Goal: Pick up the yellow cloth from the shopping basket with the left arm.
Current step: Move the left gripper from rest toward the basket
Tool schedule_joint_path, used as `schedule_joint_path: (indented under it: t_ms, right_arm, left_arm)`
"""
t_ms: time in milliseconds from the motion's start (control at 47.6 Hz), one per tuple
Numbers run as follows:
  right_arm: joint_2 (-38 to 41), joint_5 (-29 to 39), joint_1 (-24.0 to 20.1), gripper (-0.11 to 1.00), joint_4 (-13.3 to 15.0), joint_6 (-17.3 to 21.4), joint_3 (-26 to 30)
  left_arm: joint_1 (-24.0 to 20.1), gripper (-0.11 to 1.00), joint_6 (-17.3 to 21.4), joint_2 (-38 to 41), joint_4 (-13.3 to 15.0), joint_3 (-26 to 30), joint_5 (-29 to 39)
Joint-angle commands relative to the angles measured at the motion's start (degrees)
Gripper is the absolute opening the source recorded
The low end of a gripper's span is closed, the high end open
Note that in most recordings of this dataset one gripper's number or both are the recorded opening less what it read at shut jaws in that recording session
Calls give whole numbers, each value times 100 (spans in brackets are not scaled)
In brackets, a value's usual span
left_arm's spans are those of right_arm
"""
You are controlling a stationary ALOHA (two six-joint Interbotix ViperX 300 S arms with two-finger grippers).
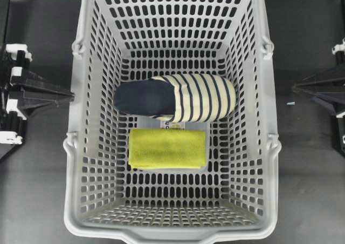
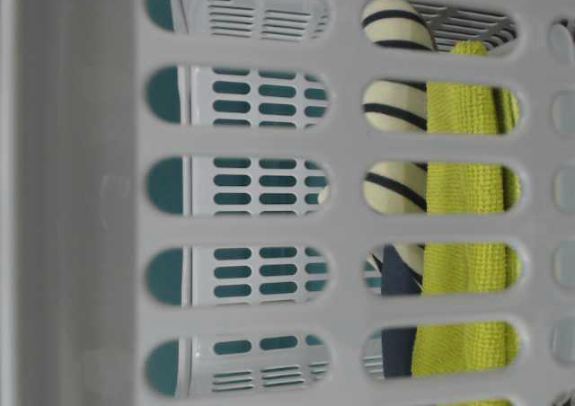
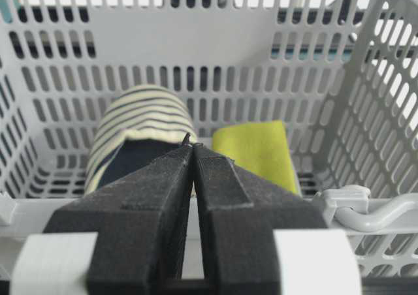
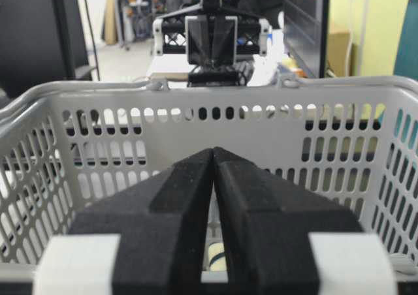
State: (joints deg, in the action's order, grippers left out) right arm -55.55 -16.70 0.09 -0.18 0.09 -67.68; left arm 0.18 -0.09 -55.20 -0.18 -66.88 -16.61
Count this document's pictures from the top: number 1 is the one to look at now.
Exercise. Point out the navy striped slipper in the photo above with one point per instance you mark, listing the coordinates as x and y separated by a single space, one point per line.
178 98

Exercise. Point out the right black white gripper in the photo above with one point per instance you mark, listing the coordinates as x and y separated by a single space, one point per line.
327 89

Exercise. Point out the grey plastic shopping basket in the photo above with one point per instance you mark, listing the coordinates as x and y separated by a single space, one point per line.
235 195

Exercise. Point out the yellow cloth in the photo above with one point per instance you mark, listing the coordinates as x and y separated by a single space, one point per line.
157 149

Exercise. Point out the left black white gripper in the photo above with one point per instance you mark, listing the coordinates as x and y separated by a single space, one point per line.
30 92

